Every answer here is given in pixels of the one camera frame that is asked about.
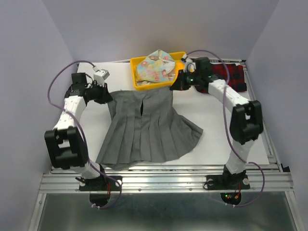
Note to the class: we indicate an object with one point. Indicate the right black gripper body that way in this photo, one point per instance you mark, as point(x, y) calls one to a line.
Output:
point(187, 79)

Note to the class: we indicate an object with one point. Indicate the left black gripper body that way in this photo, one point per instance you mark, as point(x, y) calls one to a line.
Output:
point(97, 93)

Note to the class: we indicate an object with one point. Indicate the red black plaid skirt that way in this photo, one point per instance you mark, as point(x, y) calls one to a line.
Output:
point(236, 81)

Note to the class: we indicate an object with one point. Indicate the grey skirt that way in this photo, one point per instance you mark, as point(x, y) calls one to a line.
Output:
point(145, 127)

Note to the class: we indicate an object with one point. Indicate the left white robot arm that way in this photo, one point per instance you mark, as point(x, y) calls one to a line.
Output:
point(66, 143)

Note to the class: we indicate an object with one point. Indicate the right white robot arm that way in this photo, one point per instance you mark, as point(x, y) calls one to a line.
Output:
point(242, 131)

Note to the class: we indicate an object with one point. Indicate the yellow plastic bin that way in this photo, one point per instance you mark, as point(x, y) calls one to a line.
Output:
point(179, 66)

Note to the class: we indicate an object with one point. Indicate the pastel patterned cloth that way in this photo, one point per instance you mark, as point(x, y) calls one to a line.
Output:
point(157, 67)

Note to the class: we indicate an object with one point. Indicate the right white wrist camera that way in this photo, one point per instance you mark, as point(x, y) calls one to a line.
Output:
point(189, 65)

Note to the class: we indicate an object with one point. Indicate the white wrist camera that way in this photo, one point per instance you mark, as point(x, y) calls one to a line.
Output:
point(189, 65)
point(100, 75)

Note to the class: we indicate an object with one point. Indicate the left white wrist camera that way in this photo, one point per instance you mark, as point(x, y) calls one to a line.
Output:
point(100, 75)

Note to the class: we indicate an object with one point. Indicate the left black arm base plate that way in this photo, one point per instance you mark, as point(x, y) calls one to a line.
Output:
point(99, 184)

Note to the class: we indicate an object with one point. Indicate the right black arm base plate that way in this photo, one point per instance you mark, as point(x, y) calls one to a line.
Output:
point(224, 183)

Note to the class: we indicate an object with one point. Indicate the aluminium frame rail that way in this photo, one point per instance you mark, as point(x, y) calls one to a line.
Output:
point(171, 196)

